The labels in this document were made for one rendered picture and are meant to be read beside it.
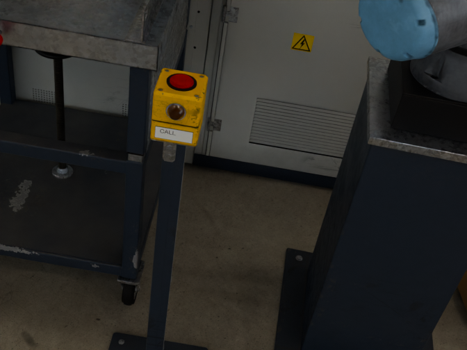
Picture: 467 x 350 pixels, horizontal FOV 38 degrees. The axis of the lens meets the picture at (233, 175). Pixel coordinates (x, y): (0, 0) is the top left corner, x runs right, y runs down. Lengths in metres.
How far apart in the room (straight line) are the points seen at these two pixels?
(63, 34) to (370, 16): 0.58
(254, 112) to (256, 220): 0.35
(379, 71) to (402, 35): 0.42
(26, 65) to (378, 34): 1.36
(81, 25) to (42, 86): 0.96
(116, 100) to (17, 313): 0.77
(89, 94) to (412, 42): 1.34
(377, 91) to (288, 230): 0.81
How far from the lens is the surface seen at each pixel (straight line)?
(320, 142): 2.23
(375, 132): 1.36
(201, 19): 2.04
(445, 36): 1.19
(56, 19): 1.39
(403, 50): 1.17
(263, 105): 2.15
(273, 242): 2.13
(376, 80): 1.53
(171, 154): 1.18
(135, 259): 1.74
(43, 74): 2.28
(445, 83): 1.36
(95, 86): 2.24
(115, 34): 1.34
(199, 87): 1.11
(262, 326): 1.91
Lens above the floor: 1.51
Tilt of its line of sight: 40 degrees down
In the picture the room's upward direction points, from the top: 10 degrees clockwise
